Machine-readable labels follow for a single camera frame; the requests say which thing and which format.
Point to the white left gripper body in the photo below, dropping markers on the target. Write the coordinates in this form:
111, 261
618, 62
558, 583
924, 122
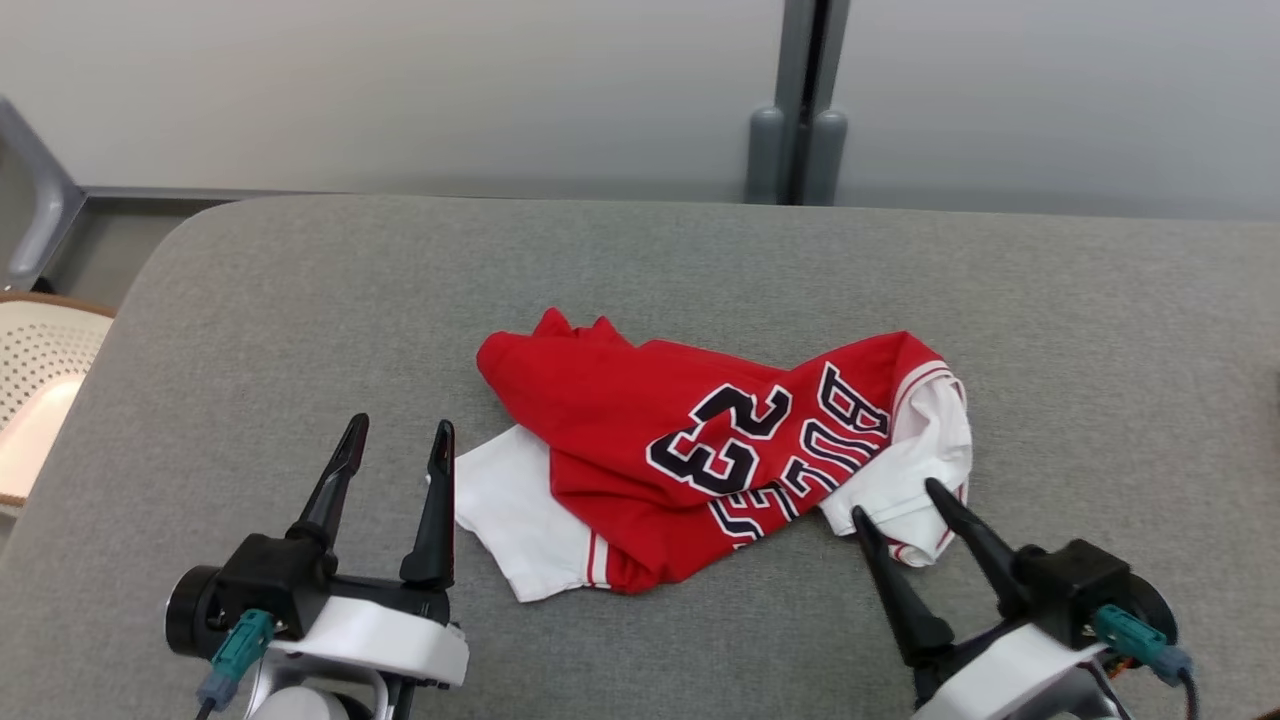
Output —
380, 635

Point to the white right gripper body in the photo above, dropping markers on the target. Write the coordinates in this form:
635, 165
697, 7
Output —
1010, 675

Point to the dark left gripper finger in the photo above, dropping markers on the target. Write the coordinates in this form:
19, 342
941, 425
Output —
438, 530
335, 490

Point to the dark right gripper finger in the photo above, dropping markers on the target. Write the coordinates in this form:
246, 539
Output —
910, 610
985, 550

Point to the red white Bulls jersey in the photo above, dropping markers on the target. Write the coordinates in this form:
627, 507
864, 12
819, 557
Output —
620, 420

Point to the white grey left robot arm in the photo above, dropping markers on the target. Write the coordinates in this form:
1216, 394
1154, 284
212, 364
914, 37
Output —
295, 708

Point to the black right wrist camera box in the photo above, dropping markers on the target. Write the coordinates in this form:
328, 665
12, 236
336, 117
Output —
1075, 590

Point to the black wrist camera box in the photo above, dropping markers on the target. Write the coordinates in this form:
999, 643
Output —
1075, 590
265, 585

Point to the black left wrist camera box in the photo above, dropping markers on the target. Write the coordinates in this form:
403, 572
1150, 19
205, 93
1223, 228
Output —
265, 585

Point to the teal right camera connector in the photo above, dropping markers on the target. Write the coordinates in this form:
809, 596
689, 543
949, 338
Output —
1135, 638

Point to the teal camera connector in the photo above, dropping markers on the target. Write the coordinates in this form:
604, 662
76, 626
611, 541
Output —
238, 650
1135, 638

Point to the teal left camera connector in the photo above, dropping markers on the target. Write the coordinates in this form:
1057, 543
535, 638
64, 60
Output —
238, 650

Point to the dark grey window sill rail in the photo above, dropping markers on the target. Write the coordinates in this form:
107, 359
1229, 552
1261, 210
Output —
150, 192

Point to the grey metal chair frame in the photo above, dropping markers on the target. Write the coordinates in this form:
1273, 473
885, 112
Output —
45, 200

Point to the grey window frame post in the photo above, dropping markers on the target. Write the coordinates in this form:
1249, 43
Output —
770, 160
828, 160

